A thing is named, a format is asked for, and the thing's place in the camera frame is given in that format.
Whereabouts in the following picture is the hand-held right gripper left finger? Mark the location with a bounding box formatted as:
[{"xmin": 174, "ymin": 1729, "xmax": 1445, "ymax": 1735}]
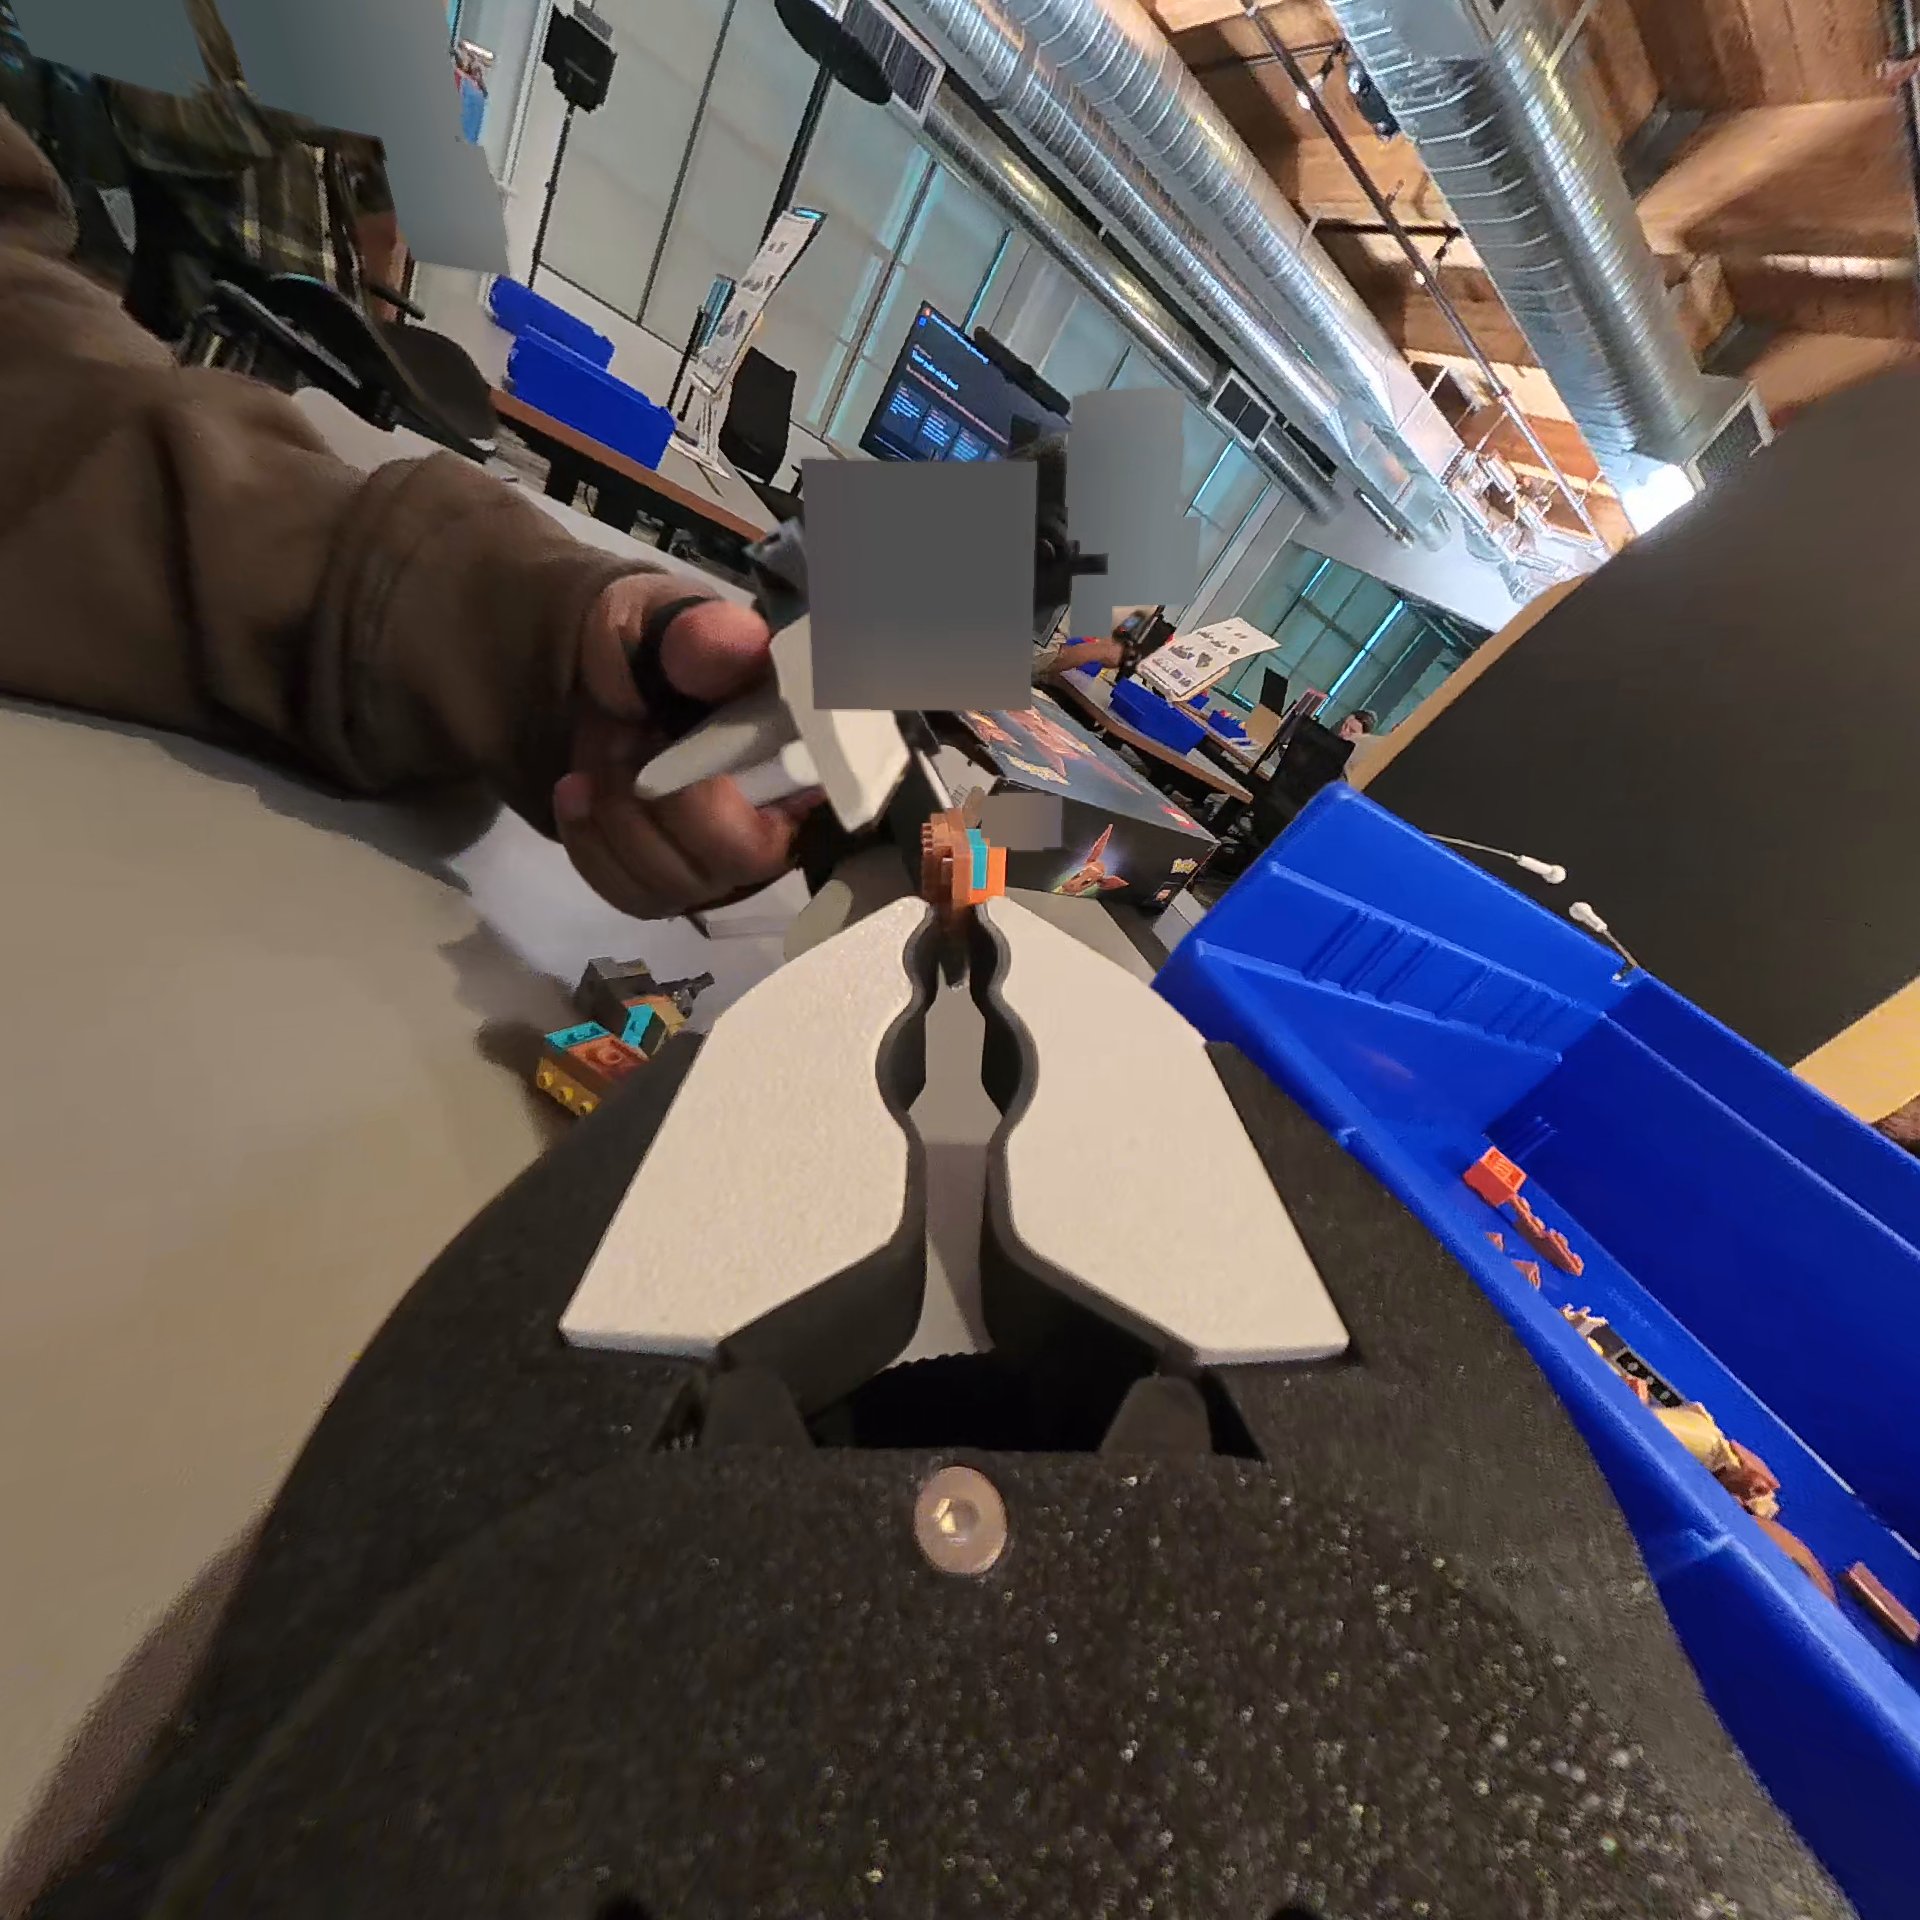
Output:
[{"xmin": 558, "ymin": 897, "xmax": 928, "ymax": 1368}]

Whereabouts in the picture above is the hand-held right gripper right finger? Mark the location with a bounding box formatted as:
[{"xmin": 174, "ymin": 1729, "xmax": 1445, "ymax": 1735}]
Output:
[{"xmin": 977, "ymin": 900, "xmax": 1353, "ymax": 1369}]

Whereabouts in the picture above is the orange teal brick assembly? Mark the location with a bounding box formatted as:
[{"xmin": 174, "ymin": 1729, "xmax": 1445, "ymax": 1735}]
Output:
[{"xmin": 914, "ymin": 808, "xmax": 1010, "ymax": 986}]

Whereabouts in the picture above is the blue plastic bin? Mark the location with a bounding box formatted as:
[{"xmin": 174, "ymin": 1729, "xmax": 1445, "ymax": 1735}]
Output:
[
  {"xmin": 1110, "ymin": 680, "xmax": 1213, "ymax": 753},
  {"xmin": 1151, "ymin": 779, "xmax": 1920, "ymax": 1920},
  {"xmin": 487, "ymin": 274, "xmax": 617, "ymax": 369},
  {"xmin": 509, "ymin": 334, "xmax": 676, "ymax": 472}
]

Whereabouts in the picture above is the person's left forearm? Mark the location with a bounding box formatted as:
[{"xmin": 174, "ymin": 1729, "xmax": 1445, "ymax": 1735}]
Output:
[{"xmin": 0, "ymin": 105, "xmax": 663, "ymax": 798}]

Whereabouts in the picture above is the person's left hand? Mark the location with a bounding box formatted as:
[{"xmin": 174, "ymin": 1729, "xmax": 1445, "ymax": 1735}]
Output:
[{"xmin": 551, "ymin": 576, "xmax": 841, "ymax": 921}]

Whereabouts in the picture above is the orange yellow brick train model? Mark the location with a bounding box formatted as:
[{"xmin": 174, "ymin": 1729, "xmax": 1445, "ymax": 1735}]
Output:
[{"xmin": 532, "ymin": 1007, "xmax": 670, "ymax": 1122}]

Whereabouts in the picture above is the small grey brick model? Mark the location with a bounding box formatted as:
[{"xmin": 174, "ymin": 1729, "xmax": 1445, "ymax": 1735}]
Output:
[{"xmin": 573, "ymin": 958, "xmax": 716, "ymax": 1044}]

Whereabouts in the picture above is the dark printed toy set box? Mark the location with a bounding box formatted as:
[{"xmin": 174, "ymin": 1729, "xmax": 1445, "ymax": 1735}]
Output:
[{"xmin": 918, "ymin": 703, "xmax": 1221, "ymax": 913}]

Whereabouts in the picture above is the pile of loose toy bricks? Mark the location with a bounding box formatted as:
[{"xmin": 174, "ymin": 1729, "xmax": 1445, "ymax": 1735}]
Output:
[{"xmin": 1462, "ymin": 1147, "xmax": 1920, "ymax": 1643}]

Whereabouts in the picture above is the black office chair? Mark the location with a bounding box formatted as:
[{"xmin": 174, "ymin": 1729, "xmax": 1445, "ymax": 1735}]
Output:
[
  {"xmin": 1245, "ymin": 721, "xmax": 1353, "ymax": 842},
  {"xmin": 720, "ymin": 348, "xmax": 800, "ymax": 482},
  {"xmin": 194, "ymin": 270, "xmax": 495, "ymax": 452}
]

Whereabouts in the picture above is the white instruction sheet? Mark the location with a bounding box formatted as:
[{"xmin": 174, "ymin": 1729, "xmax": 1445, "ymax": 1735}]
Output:
[
  {"xmin": 1135, "ymin": 614, "xmax": 1280, "ymax": 699},
  {"xmin": 680, "ymin": 210, "xmax": 828, "ymax": 436}
]

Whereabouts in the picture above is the dark computer monitor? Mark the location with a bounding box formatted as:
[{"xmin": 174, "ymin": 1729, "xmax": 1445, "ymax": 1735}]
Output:
[{"xmin": 857, "ymin": 299, "xmax": 1074, "ymax": 466}]

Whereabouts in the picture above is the black speaker on stand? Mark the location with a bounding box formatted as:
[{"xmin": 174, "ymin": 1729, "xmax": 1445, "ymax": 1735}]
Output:
[{"xmin": 525, "ymin": 7, "xmax": 620, "ymax": 288}]

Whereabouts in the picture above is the black round lamp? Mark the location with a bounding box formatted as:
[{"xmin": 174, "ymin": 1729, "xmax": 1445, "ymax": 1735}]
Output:
[{"xmin": 773, "ymin": 0, "xmax": 894, "ymax": 107}]

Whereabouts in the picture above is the dark grey divider panel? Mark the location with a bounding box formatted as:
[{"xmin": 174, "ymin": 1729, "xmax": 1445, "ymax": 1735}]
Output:
[{"xmin": 1341, "ymin": 369, "xmax": 1920, "ymax": 1121}]

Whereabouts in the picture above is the silver ventilation duct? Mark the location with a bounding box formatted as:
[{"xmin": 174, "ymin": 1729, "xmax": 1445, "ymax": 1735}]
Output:
[
  {"xmin": 1327, "ymin": 0, "xmax": 1727, "ymax": 466},
  {"xmin": 901, "ymin": 0, "xmax": 1442, "ymax": 543}
]

